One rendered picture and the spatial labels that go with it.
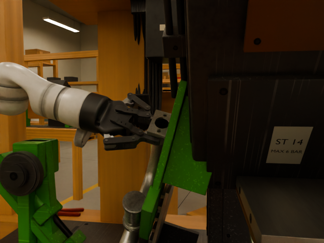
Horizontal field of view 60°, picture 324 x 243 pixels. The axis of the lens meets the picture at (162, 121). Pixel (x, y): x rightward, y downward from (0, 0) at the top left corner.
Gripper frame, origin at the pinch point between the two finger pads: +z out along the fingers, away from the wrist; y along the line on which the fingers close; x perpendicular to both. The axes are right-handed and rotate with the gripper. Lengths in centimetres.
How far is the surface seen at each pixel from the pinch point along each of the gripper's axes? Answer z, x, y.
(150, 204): 3.5, -3.1, -15.4
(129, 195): -0.3, -0.4, -14.0
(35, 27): -603, 531, 668
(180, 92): 3.4, -13.4, -2.0
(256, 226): 14.5, -17.4, -20.1
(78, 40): -563, 691, 846
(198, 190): 9.9, -3.0, -10.9
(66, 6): -35.5, -0.4, 31.6
